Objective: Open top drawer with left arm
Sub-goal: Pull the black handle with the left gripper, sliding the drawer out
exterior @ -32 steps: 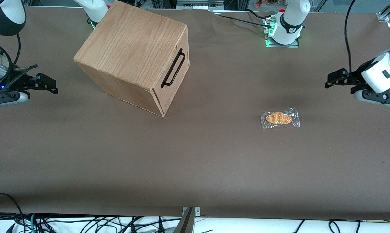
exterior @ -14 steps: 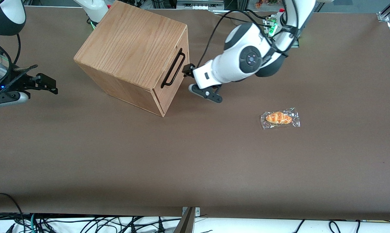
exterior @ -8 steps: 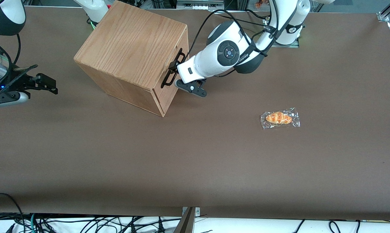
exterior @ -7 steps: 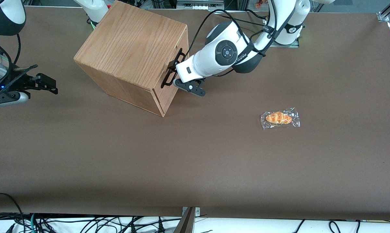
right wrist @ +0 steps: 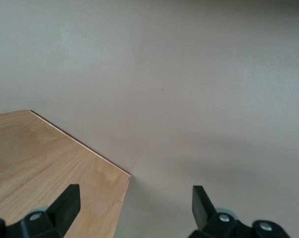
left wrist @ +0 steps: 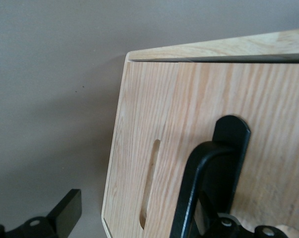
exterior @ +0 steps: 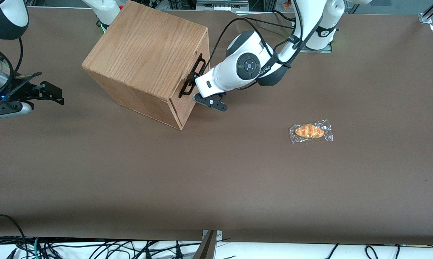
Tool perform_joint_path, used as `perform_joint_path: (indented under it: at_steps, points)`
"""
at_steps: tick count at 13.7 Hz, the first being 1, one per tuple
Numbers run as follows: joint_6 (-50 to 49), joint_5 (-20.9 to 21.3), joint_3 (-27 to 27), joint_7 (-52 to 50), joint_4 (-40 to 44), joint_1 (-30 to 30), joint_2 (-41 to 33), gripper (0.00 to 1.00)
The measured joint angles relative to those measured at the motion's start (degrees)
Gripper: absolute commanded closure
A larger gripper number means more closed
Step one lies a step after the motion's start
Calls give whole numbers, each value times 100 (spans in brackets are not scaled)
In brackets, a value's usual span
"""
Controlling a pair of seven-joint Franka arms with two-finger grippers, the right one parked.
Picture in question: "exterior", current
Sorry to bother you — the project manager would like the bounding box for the black metal drawer handle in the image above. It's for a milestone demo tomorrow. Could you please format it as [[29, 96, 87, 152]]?
[[178, 53, 206, 99]]

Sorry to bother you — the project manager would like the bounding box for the wooden drawer with black handle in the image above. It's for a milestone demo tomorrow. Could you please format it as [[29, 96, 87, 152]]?
[[170, 29, 211, 117]]

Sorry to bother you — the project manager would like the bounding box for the light wooden drawer cabinet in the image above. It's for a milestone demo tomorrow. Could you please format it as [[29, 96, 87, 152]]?
[[82, 0, 211, 131]]

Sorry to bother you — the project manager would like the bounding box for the grey electronics box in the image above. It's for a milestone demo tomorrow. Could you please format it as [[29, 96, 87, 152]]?
[[196, 0, 250, 12]]

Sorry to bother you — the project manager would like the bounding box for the brown table cover sheet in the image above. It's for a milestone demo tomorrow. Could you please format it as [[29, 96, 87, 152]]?
[[0, 6, 433, 246]]

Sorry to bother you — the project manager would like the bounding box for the bread roll in clear wrapper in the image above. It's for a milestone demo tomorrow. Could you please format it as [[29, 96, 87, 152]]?
[[289, 119, 334, 145]]

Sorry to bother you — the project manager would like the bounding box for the dark metal bar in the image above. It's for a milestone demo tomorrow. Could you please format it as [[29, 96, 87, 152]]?
[[192, 230, 217, 259]]

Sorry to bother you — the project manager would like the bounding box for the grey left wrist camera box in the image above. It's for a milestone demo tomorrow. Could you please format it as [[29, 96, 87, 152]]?
[[192, 92, 229, 112]]

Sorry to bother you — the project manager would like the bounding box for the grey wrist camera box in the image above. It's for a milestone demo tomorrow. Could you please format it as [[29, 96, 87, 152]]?
[[192, 92, 229, 112], [0, 102, 33, 120]]

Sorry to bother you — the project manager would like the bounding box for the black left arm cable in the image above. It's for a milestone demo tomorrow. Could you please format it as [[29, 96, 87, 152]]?
[[208, 0, 328, 69]]

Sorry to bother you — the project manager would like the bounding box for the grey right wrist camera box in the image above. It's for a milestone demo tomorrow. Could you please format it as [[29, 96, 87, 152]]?
[[0, 102, 33, 120]]

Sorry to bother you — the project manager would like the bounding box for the long black base cable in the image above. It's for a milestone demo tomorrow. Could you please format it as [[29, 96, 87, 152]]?
[[243, 15, 296, 29]]

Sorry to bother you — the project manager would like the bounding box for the short black base cable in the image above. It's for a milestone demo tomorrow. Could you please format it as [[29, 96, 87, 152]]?
[[272, 10, 296, 23]]

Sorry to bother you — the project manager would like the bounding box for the black looped cable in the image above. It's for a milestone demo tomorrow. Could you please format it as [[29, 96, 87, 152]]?
[[0, 214, 29, 259]]

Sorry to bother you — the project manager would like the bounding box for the small metal bracket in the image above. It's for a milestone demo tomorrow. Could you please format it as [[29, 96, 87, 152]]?
[[202, 230, 223, 241]]

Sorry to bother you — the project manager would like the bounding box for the aluminium frame profile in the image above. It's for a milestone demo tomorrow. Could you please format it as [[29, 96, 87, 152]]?
[[419, 0, 433, 25]]

